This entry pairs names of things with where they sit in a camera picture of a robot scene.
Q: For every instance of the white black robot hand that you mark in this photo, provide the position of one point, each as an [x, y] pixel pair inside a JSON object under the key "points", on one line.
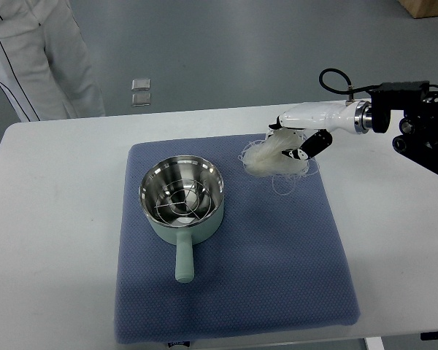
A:
{"points": [[322, 118]]}

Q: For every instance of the white vermicelli noodle nest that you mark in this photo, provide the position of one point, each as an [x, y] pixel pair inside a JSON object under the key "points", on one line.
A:
{"points": [[264, 158]]}

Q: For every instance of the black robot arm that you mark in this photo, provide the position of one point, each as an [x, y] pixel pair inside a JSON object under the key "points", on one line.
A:
{"points": [[418, 101]]}

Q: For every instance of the mint green pot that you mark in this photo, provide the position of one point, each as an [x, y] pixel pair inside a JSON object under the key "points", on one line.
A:
{"points": [[184, 237]]}

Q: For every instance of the cardboard box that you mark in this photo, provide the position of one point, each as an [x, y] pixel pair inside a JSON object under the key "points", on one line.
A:
{"points": [[421, 8]]}

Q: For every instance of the blue textured mat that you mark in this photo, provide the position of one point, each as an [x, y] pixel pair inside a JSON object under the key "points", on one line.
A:
{"points": [[276, 263]]}

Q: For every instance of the upper metal floor plate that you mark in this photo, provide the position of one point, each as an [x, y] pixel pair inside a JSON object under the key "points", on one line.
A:
{"points": [[139, 84]]}

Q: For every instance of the person in white clothes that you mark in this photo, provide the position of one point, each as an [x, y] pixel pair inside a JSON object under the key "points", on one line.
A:
{"points": [[45, 68]]}

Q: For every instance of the wire steaming rack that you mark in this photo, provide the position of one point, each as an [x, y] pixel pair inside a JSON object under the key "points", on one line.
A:
{"points": [[182, 202]]}

